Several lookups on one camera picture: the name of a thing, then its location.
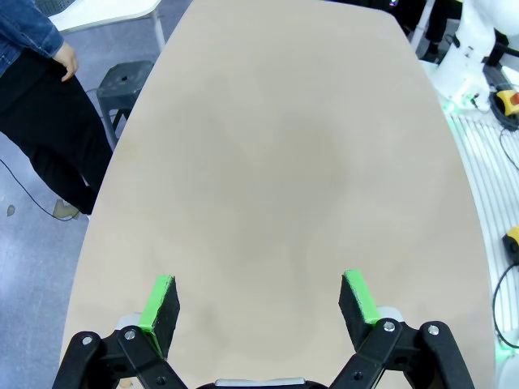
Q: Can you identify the thin black floor cable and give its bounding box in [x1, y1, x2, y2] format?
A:
[0, 157, 79, 220]

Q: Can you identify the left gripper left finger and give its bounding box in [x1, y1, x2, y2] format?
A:
[52, 275, 182, 389]

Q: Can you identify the black emergency stop cable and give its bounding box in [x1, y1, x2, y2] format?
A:
[491, 259, 519, 350]

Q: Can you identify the yellow emergency stop button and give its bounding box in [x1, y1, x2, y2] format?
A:
[501, 225, 519, 263]
[495, 88, 519, 119]

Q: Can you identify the dark grey plastic stool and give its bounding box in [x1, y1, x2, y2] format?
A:
[96, 60, 154, 149]

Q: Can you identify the person's right forearm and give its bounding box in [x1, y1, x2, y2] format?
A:
[0, 0, 65, 60]

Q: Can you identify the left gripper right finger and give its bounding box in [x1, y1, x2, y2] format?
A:
[332, 269, 475, 389]

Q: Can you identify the grey perforated basket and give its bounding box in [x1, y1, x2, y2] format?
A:
[38, 0, 80, 15]

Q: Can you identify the person in denim jacket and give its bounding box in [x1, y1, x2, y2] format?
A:
[0, 0, 114, 222]

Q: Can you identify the person's right hand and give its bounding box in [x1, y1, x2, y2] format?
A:
[54, 42, 79, 82]

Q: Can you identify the white slatted platform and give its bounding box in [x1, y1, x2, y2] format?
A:
[444, 107, 519, 389]

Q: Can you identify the white side table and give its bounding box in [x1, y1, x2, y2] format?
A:
[56, 0, 166, 46]

